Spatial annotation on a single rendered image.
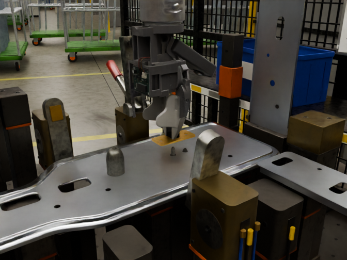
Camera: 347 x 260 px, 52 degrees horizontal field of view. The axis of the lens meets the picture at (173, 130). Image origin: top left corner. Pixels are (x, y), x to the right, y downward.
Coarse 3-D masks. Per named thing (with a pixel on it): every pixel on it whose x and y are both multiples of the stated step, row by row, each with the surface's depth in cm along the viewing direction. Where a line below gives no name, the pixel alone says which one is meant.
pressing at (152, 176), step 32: (192, 128) 84; (224, 128) 84; (64, 160) 68; (96, 160) 69; (128, 160) 69; (160, 160) 69; (192, 160) 69; (224, 160) 69; (256, 160) 69; (0, 192) 57; (32, 192) 58; (64, 192) 58; (96, 192) 58; (128, 192) 58; (160, 192) 58; (0, 224) 50; (32, 224) 50; (64, 224) 50; (96, 224) 51
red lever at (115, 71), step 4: (108, 60) 85; (112, 60) 85; (108, 64) 84; (112, 64) 84; (108, 68) 84; (112, 68) 84; (116, 68) 84; (112, 72) 84; (116, 72) 83; (120, 72) 84; (116, 76) 83; (120, 76) 83; (116, 80) 83; (120, 80) 82; (120, 84) 82; (124, 88) 81; (124, 92) 81; (136, 100) 80; (136, 104) 79; (136, 108) 78; (140, 108) 79
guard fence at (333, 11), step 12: (312, 0) 239; (324, 0) 228; (336, 0) 218; (324, 12) 229; (336, 12) 219; (312, 24) 241; (324, 24) 230; (252, 36) 318; (312, 36) 242; (324, 36) 231; (336, 36) 220; (336, 60) 223; (240, 132) 349
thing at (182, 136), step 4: (168, 132) 69; (180, 132) 72; (184, 132) 72; (188, 132) 72; (160, 136) 70; (164, 136) 70; (168, 136) 70; (180, 136) 70; (184, 136) 70; (188, 136) 70; (192, 136) 70; (152, 140) 68; (156, 140) 68; (160, 140) 69; (164, 140) 68; (168, 140) 68; (172, 140) 68; (176, 140) 68; (180, 140) 68; (160, 144) 66; (164, 144) 66
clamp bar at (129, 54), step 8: (120, 40) 75; (128, 40) 76; (120, 48) 76; (128, 48) 76; (128, 56) 75; (128, 64) 75; (128, 72) 76; (128, 80) 76; (128, 88) 77; (128, 96) 78; (144, 96) 79; (144, 104) 79
